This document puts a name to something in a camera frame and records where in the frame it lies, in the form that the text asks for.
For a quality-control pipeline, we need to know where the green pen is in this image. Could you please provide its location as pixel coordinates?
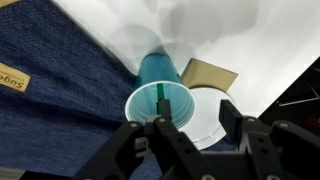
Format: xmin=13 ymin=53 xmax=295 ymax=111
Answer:
xmin=157 ymin=83 xmax=165 ymax=101

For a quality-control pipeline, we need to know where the dark blue cloth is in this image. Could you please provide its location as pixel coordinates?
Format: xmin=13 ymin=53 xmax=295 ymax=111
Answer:
xmin=0 ymin=0 xmax=135 ymax=176

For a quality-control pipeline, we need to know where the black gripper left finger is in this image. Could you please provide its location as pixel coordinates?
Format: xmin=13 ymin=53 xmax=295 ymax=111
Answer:
xmin=157 ymin=99 xmax=172 ymax=120

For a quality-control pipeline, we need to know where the clear plastic plate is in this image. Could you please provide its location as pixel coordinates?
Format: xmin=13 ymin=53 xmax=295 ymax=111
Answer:
xmin=184 ymin=88 xmax=233 ymax=150

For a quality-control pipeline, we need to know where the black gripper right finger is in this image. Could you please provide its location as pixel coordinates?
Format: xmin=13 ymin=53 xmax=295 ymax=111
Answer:
xmin=219 ymin=99 xmax=243 ymax=145

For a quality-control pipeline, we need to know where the light blue cup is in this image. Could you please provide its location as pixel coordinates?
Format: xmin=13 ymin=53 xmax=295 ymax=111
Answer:
xmin=125 ymin=53 xmax=196 ymax=128

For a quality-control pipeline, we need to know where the small tan card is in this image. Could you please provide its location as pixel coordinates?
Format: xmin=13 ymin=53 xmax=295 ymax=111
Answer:
xmin=181 ymin=58 xmax=238 ymax=92

